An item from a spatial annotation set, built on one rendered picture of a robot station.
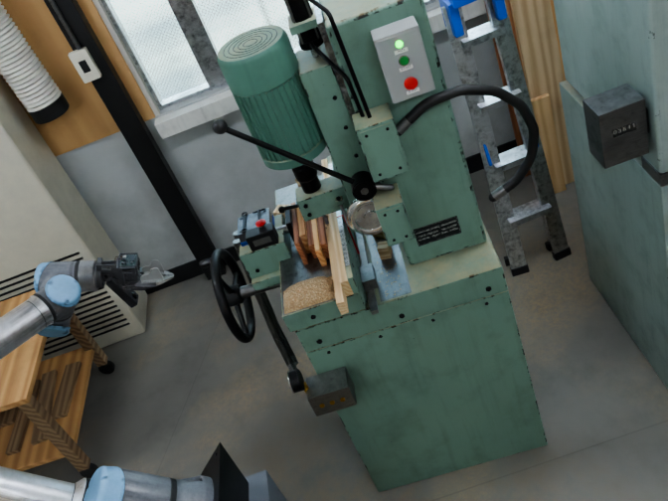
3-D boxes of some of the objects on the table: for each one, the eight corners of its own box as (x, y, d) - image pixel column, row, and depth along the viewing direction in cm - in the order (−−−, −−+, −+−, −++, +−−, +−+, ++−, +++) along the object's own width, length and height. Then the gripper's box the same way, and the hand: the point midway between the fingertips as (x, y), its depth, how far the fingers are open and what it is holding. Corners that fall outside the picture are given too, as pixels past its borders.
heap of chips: (282, 291, 200) (277, 281, 198) (332, 275, 198) (328, 265, 196) (284, 314, 193) (278, 304, 190) (335, 297, 191) (331, 287, 189)
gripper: (92, 271, 210) (170, 267, 211) (97, 251, 217) (172, 249, 219) (97, 294, 215) (173, 291, 217) (102, 274, 222) (175, 271, 224)
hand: (169, 277), depth 219 cm, fingers closed
